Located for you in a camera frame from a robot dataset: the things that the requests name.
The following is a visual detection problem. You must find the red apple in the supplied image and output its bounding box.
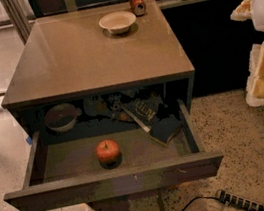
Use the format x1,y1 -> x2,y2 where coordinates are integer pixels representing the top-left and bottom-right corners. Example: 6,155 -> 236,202
95,139 -> 121,164

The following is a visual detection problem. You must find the grey top drawer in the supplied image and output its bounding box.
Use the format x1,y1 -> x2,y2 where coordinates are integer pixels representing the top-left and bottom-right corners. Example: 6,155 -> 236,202
4,102 -> 223,211

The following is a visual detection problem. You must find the white bowl on counter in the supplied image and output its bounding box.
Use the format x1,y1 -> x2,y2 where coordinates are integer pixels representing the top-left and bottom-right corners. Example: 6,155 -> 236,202
99,11 -> 136,35

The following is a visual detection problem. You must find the grey cabinet counter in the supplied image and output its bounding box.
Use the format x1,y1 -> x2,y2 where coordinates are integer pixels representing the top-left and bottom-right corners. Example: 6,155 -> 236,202
0,0 -> 203,145

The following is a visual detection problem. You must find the dark bowl in drawer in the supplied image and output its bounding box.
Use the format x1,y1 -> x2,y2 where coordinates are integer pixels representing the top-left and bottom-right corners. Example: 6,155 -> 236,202
44,103 -> 82,133

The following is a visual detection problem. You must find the orange soda can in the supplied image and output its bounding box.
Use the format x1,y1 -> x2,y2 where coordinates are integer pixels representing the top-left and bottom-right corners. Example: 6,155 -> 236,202
129,0 -> 147,16

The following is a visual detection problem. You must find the dark crumpled chip bag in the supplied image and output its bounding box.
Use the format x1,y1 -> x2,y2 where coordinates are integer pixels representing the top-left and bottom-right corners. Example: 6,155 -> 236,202
83,96 -> 133,123

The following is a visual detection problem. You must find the black power strip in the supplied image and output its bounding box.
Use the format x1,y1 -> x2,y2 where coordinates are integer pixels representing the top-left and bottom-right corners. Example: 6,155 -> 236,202
216,189 -> 264,211

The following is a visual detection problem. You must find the metal window frame post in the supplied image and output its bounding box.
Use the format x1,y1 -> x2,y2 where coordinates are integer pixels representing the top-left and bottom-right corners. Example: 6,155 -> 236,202
0,0 -> 31,43

